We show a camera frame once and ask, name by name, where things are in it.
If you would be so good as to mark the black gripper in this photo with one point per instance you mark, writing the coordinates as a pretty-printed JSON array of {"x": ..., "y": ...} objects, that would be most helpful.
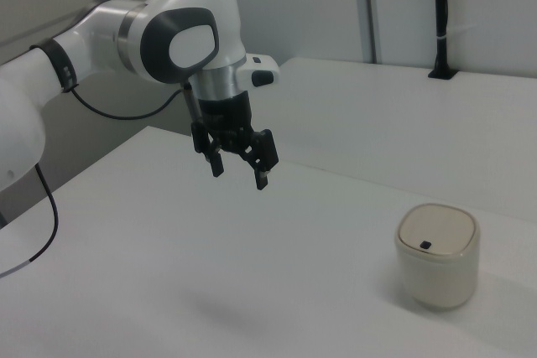
[{"x": 224, "y": 117}]

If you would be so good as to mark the small white trash can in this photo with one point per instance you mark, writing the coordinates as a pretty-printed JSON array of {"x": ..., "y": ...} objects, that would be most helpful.
[{"x": 438, "y": 274}]

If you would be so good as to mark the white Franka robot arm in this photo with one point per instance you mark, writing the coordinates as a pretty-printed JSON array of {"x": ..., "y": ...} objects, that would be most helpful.
[{"x": 105, "y": 35}]

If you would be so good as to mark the black pole on base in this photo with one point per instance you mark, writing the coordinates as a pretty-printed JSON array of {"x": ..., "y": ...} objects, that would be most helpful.
[{"x": 441, "y": 18}]

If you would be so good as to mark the wide silver partition post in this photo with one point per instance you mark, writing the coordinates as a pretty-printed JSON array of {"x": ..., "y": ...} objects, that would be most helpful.
[{"x": 364, "y": 6}]

